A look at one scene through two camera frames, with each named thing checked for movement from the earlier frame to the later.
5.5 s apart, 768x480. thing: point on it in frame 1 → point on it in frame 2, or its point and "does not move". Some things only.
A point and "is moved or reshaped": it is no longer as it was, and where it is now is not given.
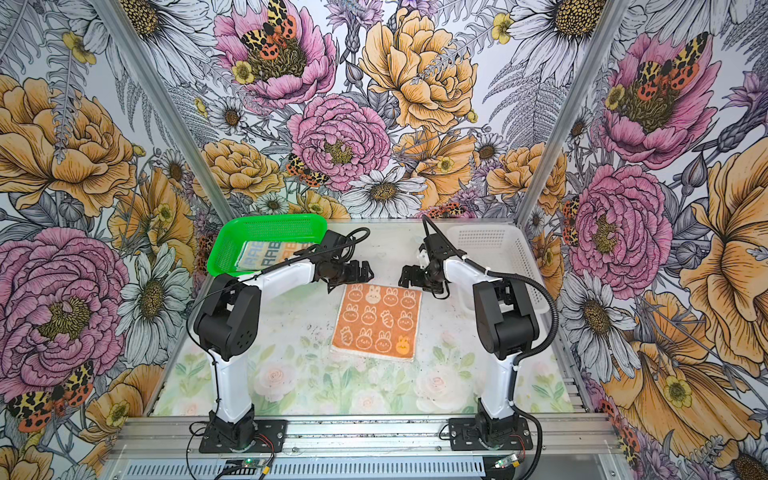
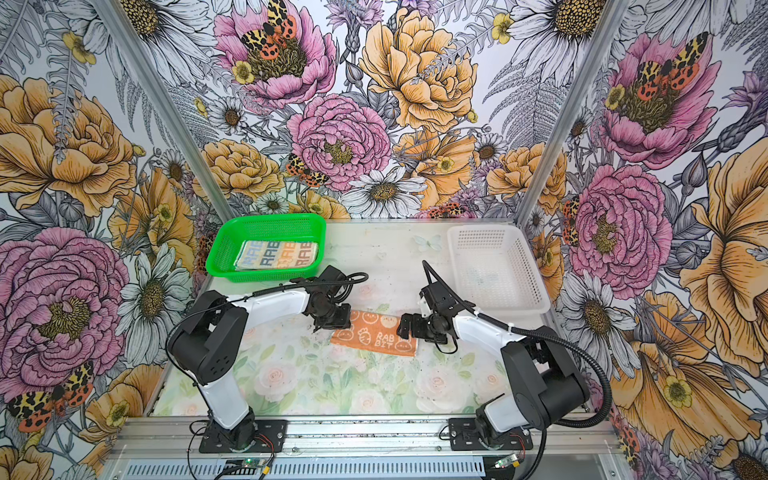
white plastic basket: x=500 y=247 does not move
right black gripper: x=416 y=280 → x=416 y=331
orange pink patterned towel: x=378 y=322 is moved or reshaped
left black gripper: x=354 y=277 → x=341 y=323
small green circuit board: x=508 y=461 does not move
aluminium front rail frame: x=168 y=447 does not move
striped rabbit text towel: x=260 y=255 does not move
